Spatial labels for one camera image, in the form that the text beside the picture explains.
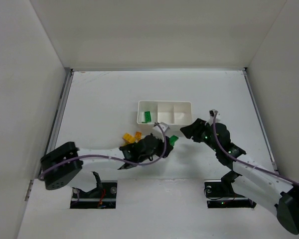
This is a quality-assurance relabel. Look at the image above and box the aluminium table rail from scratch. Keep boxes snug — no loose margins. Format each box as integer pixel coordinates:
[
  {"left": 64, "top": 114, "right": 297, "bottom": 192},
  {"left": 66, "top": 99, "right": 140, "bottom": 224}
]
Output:
[
  {"left": 242, "top": 68, "right": 279, "bottom": 173},
  {"left": 24, "top": 67, "right": 73, "bottom": 202}
]

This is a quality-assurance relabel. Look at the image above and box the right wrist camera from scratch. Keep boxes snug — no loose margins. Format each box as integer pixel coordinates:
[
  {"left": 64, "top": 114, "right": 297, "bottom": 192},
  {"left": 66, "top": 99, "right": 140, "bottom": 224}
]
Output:
[{"left": 208, "top": 109, "right": 221, "bottom": 124}]

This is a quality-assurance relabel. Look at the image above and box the green lego plate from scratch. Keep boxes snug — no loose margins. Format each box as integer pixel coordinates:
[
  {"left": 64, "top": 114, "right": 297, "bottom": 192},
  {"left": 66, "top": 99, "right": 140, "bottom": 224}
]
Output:
[{"left": 141, "top": 111, "right": 151, "bottom": 123}]

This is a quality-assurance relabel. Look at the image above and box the right aluminium table rail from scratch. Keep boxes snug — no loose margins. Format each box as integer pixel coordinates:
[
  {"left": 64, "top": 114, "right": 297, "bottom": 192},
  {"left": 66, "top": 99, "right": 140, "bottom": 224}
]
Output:
[{"left": 242, "top": 68, "right": 279, "bottom": 173}]

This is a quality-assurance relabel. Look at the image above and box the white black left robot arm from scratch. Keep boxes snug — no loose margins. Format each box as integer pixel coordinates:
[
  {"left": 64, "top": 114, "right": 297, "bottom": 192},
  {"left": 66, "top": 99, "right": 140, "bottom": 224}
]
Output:
[{"left": 40, "top": 122, "right": 203, "bottom": 192}]

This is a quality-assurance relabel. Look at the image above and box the green square lego brick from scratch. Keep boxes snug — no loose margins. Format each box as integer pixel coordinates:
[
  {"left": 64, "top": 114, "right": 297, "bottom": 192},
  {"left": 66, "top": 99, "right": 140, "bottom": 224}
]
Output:
[{"left": 169, "top": 135, "right": 179, "bottom": 146}]

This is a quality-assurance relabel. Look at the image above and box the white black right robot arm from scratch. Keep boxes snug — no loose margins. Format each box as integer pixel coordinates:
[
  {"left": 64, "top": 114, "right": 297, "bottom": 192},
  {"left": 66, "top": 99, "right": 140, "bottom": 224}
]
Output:
[{"left": 186, "top": 119, "right": 299, "bottom": 235}]

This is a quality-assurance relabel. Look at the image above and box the yellow lego brick with face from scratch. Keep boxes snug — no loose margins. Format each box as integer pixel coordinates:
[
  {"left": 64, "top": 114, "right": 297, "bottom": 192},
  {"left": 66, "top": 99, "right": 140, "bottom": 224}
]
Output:
[{"left": 135, "top": 131, "right": 142, "bottom": 140}]

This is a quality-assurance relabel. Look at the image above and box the yellow round lego brick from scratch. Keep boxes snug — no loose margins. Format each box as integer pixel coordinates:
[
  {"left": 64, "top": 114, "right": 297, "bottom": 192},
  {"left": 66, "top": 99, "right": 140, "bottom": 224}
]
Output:
[{"left": 122, "top": 133, "right": 136, "bottom": 144}]

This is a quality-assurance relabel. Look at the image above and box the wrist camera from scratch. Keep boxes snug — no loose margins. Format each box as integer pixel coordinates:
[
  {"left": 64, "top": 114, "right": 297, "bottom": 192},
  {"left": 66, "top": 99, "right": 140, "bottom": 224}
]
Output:
[
  {"left": 208, "top": 109, "right": 221, "bottom": 124},
  {"left": 151, "top": 122, "right": 169, "bottom": 134}
]

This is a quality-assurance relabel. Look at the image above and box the left aluminium table rail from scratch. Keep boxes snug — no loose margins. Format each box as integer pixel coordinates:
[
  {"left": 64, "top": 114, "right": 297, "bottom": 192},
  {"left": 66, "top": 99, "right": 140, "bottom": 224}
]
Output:
[{"left": 24, "top": 67, "right": 73, "bottom": 202}]

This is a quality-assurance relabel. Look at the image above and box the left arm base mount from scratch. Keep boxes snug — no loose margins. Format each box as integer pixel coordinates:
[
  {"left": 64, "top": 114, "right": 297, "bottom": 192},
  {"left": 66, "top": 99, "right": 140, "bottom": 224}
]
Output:
[{"left": 70, "top": 172, "right": 118, "bottom": 210}]

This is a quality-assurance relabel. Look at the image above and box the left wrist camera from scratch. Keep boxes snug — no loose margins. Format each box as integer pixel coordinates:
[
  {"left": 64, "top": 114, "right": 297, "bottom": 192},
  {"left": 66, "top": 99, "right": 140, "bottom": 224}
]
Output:
[{"left": 151, "top": 122, "right": 169, "bottom": 134}]

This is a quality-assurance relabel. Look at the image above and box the white three-compartment plastic bin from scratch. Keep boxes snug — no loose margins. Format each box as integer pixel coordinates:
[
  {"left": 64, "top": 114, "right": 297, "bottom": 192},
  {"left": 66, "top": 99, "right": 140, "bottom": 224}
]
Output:
[{"left": 137, "top": 101, "right": 192, "bottom": 125}]

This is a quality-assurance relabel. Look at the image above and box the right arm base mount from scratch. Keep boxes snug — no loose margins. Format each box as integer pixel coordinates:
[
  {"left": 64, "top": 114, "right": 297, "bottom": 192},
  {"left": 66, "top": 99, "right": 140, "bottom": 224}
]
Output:
[{"left": 204, "top": 171, "right": 257, "bottom": 209}]

